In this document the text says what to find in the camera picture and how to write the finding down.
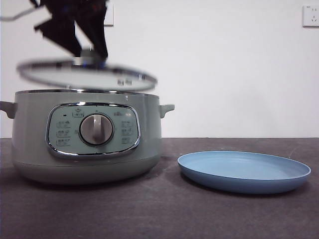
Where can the blue round plate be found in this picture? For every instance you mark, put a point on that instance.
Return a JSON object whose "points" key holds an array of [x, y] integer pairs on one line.
{"points": [[244, 171]]}

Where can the glass lid with green knob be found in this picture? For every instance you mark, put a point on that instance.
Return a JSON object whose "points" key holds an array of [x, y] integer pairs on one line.
{"points": [[74, 74]]}

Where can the pale green electric steamer pot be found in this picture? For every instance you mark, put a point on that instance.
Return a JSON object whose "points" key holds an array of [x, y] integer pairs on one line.
{"points": [[32, 139]]}

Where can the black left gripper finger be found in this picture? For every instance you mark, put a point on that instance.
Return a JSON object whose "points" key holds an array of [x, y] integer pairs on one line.
{"points": [[62, 32], [93, 27]]}

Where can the white wall socket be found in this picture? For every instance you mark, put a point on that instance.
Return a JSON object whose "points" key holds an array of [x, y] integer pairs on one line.
{"points": [[109, 17], [311, 16]]}

